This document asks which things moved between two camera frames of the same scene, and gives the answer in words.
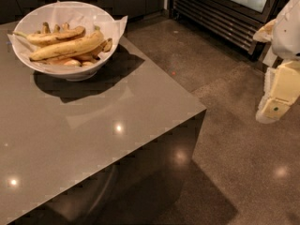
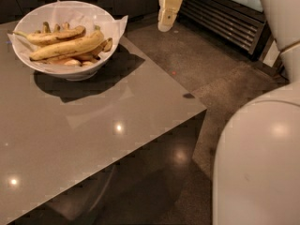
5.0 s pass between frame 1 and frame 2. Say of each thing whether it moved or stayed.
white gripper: moved
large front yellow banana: stayed
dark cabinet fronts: stayed
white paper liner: stayed
